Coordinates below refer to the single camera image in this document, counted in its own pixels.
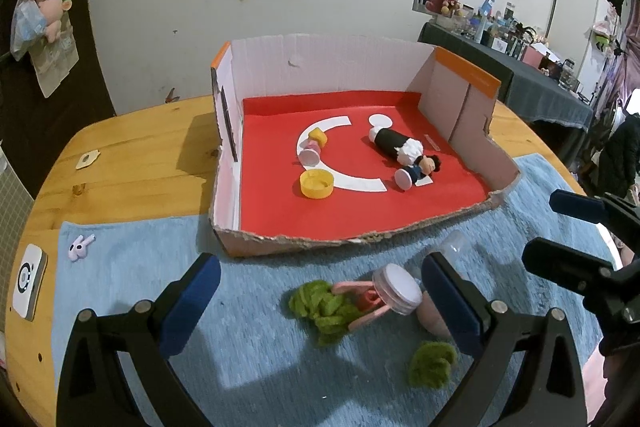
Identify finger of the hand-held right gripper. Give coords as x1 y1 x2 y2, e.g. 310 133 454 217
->
522 237 621 308
549 188 640 243

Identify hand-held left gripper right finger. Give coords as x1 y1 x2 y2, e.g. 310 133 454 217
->
421 252 586 427

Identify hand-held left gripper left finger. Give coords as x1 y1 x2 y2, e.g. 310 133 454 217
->
57 253 222 427

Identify pink earbud case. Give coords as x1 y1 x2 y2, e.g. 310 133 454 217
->
415 289 453 340

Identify round pink jar white lid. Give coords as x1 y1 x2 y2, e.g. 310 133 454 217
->
371 264 424 317

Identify green yarn bundle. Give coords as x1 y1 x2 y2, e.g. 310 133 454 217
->
287 279 363 348
407 341 458 390

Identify pink clothespin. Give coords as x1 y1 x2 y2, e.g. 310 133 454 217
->
332 279 401 333

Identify orange cardboard box red floor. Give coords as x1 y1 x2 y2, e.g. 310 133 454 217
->
207 33 522 259

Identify figurine with black hat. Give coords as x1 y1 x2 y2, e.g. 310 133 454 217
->
394 154 443 192

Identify yellow bottle cap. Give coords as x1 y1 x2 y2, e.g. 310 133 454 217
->
299 169 335 199

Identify black bottle with white tuft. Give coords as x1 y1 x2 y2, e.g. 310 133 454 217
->
367 126 426 166

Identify small pink figure yellow hat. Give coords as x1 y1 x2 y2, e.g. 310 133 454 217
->
299 129 329 166

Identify dark cloth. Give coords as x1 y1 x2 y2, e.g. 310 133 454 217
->
597 114 640 198

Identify person's pink pants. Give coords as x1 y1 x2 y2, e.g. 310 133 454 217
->
582 349 608 408

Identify light blue fluffy towel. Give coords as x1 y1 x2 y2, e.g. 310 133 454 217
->
52 152 626 427

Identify small white rabbit charm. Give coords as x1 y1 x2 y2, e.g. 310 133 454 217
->
67 234 96 263

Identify table with dark cloth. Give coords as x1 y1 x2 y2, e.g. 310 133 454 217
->
417 21 596 130

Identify white rectangular device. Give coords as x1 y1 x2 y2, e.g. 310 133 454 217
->
10 243 49 322

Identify pink curtain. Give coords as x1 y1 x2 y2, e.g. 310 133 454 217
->
597 0 640 108

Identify white cabinet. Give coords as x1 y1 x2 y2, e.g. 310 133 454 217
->
545 0 601 72

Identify cluster of bottles and jars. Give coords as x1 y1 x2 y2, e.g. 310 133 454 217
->
435 0 588 92

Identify hanging plush toys bag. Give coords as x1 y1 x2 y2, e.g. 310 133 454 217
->
31 24 81 98

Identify pale pink plush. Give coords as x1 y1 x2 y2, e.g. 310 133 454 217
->
37 0 76 42

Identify clear plastic bag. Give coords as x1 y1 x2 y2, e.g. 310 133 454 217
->
11 0 51 60

